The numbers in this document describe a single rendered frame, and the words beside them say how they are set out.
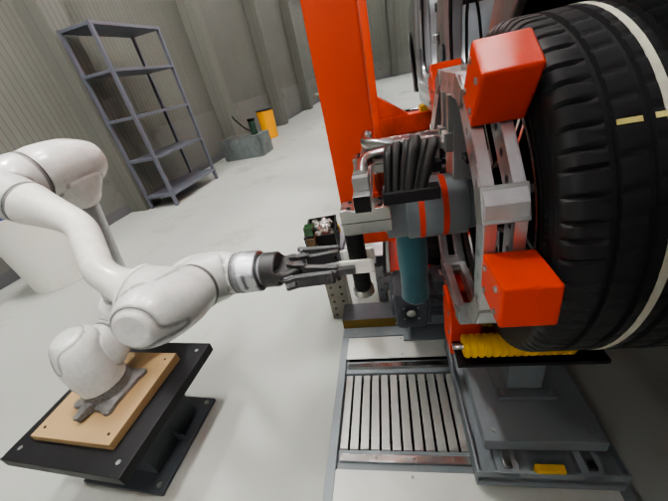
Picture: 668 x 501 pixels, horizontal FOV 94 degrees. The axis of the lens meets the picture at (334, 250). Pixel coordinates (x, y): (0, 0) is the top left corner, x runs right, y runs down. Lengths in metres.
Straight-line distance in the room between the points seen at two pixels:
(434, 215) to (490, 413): 0.65
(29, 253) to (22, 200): 2.56
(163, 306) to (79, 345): 0.77
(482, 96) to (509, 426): 0.88
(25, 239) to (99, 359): 2.24
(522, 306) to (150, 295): 0.54
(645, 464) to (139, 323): 1.39
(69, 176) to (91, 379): 0.65
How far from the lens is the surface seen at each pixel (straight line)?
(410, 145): 0.54
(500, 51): 0.51
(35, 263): 3.55
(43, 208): 0.94
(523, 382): 1.16
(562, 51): 0.57
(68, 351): 1.31
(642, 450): 1.47
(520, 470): 1.15
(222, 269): 0.68
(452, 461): 1.21
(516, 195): 0.51
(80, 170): 1.10
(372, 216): 0.56
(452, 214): 0.71
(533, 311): 0.50
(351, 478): 1.20
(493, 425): 1.11
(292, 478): 1.34
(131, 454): 1.28
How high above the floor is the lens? 1.17
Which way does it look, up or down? 30 degrees down
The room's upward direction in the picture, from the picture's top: 13 degrees counter-clockwise
